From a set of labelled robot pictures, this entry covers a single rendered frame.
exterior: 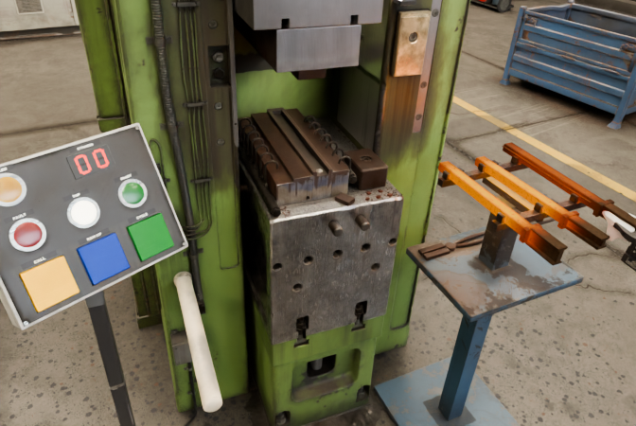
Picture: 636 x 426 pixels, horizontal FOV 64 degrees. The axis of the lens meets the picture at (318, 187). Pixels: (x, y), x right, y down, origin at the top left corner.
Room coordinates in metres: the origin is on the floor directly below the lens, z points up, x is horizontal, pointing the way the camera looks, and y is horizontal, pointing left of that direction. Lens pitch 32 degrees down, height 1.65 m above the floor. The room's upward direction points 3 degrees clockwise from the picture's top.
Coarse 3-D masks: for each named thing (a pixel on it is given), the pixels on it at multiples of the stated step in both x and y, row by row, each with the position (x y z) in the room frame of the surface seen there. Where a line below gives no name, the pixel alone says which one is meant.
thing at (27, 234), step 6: (24, 222) 0.71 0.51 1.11; (30, 222) 0.71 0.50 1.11; (18, 228) 0.70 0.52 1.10; (24, 228) 0.70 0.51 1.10; (30, 228) 0.71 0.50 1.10; (36, 228) 0.71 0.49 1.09; (18, 234) 0.69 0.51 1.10; (24, 234) 0.69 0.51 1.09; (30, 234) 0.70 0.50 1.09; (36, 234) 0.71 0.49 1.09; (42, 234) 0.71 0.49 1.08; (18, 240) 0.68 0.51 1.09; (24, 240) 0.69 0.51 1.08; (30, 240) 0.69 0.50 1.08; (36, 240) 0.70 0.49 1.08; (24, 246) 0.68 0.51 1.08; (30, 246) 0.69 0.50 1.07
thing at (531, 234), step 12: (444, 168) 1.20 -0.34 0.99; (456, 168) 1.19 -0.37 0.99; (456, 180) 1.15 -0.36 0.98; (468, 180) 1.13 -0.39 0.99; (468, 192) 1.10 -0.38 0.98; (480, 192) 1.07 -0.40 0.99; (492, 204) 1.02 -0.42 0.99; (504, 204) 1.02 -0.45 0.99; (516, 216) 0.98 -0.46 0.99; (516, 228) 0.95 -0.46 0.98; (528, 228) 0.92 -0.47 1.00; (540, 228) 0.92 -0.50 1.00; (528, 240) 0.92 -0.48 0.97; (540, 240) 0.89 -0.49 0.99; (552, 240) 0.87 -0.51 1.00; (540, 252) 0.88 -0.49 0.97; (552, 252) 0.86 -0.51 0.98; (552, 264) 0.85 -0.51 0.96
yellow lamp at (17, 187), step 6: (0, 180) 0.73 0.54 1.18; (6, 180) 0.74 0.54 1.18; (12, 180) 0.74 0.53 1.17; (0, 186) 0.72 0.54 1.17; (6, 186) 0.73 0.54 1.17; (12, 186) 0.73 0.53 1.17; (18, 186) 0.74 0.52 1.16; (0, 192) 0.72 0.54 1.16; (6, 192) 0.72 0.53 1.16; (12, 192) 0.73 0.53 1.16; (18, 192) 0.73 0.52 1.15; (0, 198) 0.71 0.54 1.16; (6, 198) 0.72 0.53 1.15; (12, 198) 0.72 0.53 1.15
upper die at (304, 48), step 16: (240, 32) 1.38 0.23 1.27; (256, 32) 1.23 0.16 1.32; (272, 32) 1.11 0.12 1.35; (288, 32) 1.09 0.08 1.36; (304, 32) 1.11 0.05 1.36; (320, 32) 1.12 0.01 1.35; (336, 32) 1.14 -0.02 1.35; (352, 32) 1.15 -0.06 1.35; (256, 48) 1.23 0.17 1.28; (272, 48) 1.11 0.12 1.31; (288, 48) 1.09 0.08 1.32; (304, 48) 1.11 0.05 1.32; (320, 48) 1.12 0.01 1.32; (336, 48) 1.14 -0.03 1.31; (352, 48) 1.15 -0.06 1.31; (272, 64) 1.11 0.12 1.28; (288, 64) 1.09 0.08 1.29; (304, 64) 1.11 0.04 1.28; (320, 64) 1.12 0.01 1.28; (336, 64) 1.14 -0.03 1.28; (352, 64) 1.15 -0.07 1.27
